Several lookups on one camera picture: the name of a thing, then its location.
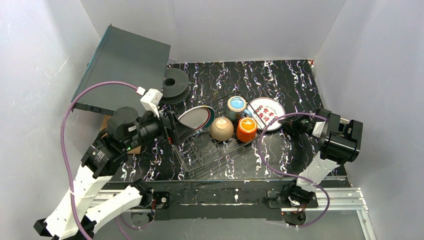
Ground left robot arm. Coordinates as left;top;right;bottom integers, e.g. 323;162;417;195
34;107;195;240

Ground blue butterfly mug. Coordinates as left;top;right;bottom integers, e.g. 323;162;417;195
226;96;253;121

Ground white plate green red rim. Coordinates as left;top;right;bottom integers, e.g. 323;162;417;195
178;105;215;131

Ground black foam spool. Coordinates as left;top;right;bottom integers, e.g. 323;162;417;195
160;68;190;105

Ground wire dish rack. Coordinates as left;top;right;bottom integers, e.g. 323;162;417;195
172;91;262;173

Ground dark grey metal box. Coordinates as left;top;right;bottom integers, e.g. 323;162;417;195
74;25;171;116

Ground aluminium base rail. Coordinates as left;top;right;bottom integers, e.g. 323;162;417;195
61;187;378;240

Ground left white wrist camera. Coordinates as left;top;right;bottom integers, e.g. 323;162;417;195
140;88;163;119

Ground wooden board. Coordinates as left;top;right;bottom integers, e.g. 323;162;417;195
100;115;141;155

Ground white floral bowl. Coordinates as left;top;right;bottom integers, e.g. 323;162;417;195
209;117;234;141

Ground purple cable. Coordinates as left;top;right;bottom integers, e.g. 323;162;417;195
60;81;157;240
256;111;331;229

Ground orange mug black handle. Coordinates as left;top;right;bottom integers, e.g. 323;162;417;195
236;117;258;143

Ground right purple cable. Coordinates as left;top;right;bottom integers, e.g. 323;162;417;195
256;111;331;229

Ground white plate red characters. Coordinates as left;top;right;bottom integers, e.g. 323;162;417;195
247;97;286;131

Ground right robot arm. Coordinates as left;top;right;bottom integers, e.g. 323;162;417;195
265;108;363;209

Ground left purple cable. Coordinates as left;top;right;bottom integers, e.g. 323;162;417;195
60;81;157;240

